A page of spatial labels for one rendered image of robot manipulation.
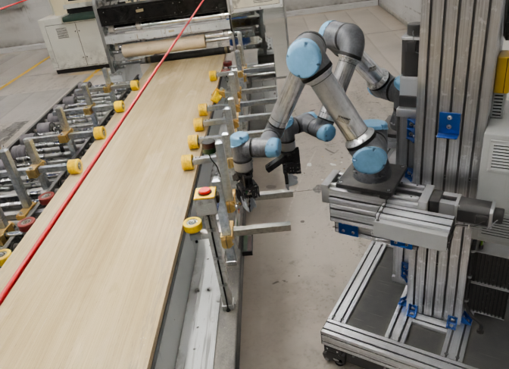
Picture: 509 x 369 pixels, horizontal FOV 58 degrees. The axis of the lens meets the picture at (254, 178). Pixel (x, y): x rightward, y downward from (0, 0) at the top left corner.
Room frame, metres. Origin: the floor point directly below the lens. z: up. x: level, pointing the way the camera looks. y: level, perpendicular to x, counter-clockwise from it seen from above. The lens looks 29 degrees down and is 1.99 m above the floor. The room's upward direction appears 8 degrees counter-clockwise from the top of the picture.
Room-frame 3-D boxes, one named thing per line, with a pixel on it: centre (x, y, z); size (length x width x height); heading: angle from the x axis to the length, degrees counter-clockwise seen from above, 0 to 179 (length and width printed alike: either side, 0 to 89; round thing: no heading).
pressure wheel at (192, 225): (1.63, 0.29, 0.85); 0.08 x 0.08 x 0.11
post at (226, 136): (2.08, 0.11, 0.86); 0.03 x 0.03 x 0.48; 85
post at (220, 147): (1.83, 0.13, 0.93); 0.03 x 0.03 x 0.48; 85
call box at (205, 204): (1.32, 0.17, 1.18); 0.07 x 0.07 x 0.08; 85
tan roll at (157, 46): (4.47, 0.47, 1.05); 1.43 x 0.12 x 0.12; 85
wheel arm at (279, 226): (1.61, 0.09, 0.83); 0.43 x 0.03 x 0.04; 85
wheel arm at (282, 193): (1.86, 0.05, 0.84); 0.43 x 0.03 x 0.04; 85
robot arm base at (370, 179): (1.58, -0.47, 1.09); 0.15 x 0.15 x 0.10
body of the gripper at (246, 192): (1.61, 0.03, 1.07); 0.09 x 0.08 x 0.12; 15
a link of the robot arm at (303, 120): (1.87, -0.26, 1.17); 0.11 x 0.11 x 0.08; 26
